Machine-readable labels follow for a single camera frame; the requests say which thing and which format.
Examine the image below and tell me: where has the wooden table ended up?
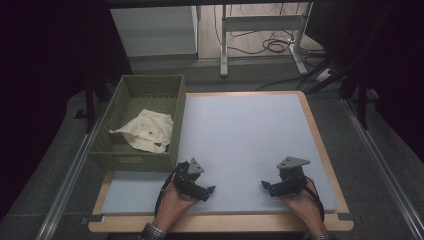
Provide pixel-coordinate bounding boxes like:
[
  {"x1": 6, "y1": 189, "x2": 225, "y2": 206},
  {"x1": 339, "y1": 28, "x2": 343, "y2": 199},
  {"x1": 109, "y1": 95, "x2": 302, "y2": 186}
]
[{"x1": 88, "y1": 90, "x2": 355, "y2": 233}]

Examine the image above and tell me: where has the cream bear-print cloth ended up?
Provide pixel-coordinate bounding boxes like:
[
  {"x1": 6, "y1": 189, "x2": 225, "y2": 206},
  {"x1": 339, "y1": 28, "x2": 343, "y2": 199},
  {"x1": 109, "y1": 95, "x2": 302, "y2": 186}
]
[{"x1": 108, "y1": 108, "x2": 175, "y2": 154}]

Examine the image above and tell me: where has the metal floor rail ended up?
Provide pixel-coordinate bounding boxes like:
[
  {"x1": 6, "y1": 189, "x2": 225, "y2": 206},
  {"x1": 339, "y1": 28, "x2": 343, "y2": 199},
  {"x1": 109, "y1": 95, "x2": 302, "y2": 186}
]
[
  {"x1": 35, "y1": 109, "x2": 108, "y2": 240},
  {"x1": 341, "y1": 98, "x2": 424, "y2": 240}
]

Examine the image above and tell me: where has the person's right hand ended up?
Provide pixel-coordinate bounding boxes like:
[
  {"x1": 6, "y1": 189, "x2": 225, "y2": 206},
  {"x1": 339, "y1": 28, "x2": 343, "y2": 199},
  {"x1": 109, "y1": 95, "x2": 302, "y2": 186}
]
[{"x1": 279, "y1": 179, "x2": 329, "y2": 236}]

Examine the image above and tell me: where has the person's left hand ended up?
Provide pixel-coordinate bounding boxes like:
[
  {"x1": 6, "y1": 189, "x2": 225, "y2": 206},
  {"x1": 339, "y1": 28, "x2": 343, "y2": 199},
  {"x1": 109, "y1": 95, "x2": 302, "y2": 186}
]
[{"x1": 152, "y1": 181, "x2": 201, "y2": 233}]

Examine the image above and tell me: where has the tangle of black floor cables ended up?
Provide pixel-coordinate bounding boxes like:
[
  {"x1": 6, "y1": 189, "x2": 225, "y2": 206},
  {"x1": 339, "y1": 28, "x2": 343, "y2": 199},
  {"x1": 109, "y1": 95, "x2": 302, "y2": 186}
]
[{"x1": 213, "y1": 3, "x2": 327, "y2": 58}]

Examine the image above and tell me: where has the white power strip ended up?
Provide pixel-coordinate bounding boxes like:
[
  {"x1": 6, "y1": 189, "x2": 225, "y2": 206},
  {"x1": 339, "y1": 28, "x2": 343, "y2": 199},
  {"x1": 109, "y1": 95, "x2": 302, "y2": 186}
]
[{"x1": 313, "y1": 67, "x2": 335, "y2": 83}]

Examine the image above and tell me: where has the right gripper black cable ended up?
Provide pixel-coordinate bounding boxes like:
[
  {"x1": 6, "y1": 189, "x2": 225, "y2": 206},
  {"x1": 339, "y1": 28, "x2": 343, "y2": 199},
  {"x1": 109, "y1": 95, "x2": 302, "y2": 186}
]
[{"x1": 303, "y1": 177, "x2": 326, "y2": 223}]

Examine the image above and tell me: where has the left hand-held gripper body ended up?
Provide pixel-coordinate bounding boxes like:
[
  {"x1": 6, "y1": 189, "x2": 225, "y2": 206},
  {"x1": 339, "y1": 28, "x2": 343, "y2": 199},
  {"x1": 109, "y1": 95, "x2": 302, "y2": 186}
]
[{"x1": 172, "y1": 157, "x2": 206, "y2": 201}]

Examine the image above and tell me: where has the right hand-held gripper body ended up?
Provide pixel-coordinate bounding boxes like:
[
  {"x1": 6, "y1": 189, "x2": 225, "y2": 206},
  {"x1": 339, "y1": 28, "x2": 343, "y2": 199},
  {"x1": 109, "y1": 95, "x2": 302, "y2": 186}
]
[{"x1": 270, "y1": 156, "x2": 311, "y2": 198}]

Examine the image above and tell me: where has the white desk frame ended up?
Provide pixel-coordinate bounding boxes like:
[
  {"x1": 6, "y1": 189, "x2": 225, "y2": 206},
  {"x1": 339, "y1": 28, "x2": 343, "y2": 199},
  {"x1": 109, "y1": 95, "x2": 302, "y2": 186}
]
[{"x1": 219, "y1": 2, "x2": 315, "y2": 79}]

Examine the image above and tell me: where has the grey foam mat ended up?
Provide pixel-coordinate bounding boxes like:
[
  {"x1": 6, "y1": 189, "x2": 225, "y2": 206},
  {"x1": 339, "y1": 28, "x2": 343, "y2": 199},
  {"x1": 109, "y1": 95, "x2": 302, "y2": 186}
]
[{"x1": 100, "y1": 93, "x2": 339, "y2": 216}]

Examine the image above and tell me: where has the black stand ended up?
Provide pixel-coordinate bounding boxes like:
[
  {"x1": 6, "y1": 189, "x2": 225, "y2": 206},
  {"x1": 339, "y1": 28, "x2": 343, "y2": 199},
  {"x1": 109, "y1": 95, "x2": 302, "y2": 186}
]
[
  {"x1": 73, "y1": 79, "x2": 102, "y2": 134},
  {"x1": 305, "y1": 49, "x2": 372, "y2": 131}
]

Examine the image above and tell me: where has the green woven basket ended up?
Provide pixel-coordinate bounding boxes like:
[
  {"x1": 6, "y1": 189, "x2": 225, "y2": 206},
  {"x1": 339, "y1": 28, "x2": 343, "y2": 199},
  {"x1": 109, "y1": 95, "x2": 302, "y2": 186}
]
[{"x1": 87, "y1": 74, "x2": 187, "y2": 174}]

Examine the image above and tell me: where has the white cabinet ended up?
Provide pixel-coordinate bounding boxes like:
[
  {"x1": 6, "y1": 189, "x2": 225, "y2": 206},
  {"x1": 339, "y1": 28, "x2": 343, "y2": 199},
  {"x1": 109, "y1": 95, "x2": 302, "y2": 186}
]
[{"x1": 109, "y1": 5, "x2": 199, "y2": 58}]

